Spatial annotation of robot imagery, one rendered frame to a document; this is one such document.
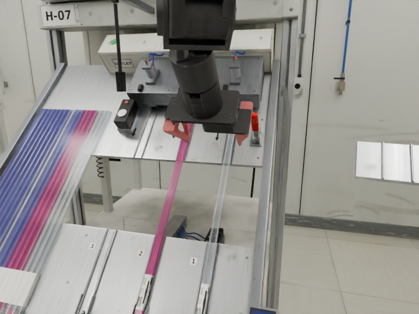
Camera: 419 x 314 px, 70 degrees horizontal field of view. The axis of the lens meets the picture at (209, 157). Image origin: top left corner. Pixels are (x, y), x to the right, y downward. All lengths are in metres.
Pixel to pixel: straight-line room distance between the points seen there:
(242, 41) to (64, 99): 0.54
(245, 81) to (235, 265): 0.42
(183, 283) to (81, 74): 0.72
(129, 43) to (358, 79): 1.77
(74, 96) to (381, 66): 1.98
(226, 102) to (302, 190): 2.05
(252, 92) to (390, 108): 1.80
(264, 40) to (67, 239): 0.66
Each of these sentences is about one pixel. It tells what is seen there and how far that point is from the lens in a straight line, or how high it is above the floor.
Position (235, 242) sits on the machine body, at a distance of 1.06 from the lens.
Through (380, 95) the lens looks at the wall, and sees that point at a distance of 2.41.
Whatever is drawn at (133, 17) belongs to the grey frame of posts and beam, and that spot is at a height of 1.33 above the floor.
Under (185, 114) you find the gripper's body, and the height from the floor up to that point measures 1.11.
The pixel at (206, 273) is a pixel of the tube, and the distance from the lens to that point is 0.58.
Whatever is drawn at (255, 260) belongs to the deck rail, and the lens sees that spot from 0.58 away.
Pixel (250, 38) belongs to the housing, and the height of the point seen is 1.26.
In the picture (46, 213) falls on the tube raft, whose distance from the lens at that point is 0.77.
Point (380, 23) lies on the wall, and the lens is 2.42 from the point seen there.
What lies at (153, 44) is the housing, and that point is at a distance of 0.89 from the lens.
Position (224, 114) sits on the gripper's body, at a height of 1.11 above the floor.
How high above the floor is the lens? 1.16
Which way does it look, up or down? 15 degrees down
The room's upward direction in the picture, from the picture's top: straight up
